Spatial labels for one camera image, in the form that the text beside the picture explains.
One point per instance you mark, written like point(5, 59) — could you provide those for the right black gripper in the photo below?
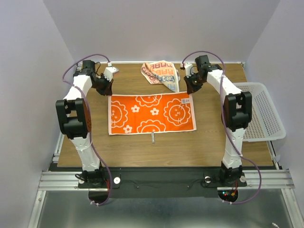
point(191, 88)

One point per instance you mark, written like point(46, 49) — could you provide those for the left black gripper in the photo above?
point(107, 90)

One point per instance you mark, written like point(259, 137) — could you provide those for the orange flower towel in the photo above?
point(146, 114)

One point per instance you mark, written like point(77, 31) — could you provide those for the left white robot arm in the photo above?
point(75, 120)

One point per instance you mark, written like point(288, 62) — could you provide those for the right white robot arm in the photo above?
point(236, 111)

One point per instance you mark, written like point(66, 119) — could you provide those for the lettered beige towel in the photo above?
point(162, 72)

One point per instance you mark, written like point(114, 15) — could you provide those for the white plastic basket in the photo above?
point(266, 124)

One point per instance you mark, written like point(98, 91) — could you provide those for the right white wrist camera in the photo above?
point(188, 68)

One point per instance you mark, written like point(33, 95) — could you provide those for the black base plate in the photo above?
point(122, 183)

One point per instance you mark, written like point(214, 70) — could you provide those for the aluminium rail frame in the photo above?
point(267, 201)

